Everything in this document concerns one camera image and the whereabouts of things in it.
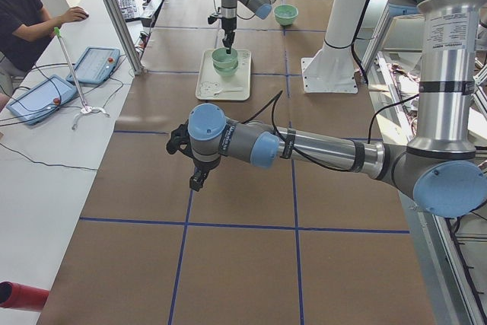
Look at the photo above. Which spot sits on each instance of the green bowl with ice cubes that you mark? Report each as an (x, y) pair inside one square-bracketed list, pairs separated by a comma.
[(285, 15)]

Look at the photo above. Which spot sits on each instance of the blue teach pendant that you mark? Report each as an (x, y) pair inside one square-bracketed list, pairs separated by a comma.
[(43, 100), (96, 64)]

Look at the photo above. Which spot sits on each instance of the seated person black shirt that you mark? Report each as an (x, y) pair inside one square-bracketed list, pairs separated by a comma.
[(26, 31)]

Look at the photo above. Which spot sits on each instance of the silver rod on stand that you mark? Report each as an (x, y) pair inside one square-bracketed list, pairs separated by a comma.
[(86, 108)]

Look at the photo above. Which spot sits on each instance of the blue teach pendant near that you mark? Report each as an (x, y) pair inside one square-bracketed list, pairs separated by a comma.
[(43, 100)]

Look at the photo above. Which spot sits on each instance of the blue teach pendant far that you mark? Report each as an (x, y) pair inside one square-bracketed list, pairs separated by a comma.
[(96, 64)]

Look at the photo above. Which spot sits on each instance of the red cylinder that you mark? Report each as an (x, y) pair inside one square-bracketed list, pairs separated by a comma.
[(23, 297)]

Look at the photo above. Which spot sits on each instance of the green bowl on tray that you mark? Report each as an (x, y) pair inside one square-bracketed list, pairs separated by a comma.
[(226, 69)]

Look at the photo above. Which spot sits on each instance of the white plastic spoon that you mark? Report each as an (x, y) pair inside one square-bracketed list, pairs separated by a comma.
[(227, 90)]

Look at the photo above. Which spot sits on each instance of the pale green bear tray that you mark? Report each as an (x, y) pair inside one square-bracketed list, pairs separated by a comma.
[(209, 81)]

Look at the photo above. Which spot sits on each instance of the black keyboard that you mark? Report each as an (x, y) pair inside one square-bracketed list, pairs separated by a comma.
[(129, 10)]

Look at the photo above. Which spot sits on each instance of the white camera stand base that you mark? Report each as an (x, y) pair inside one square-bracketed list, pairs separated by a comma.
[(331, 70)]

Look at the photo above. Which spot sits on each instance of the aluminium frame post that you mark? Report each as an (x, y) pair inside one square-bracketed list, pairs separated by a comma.
[(124, 36)]

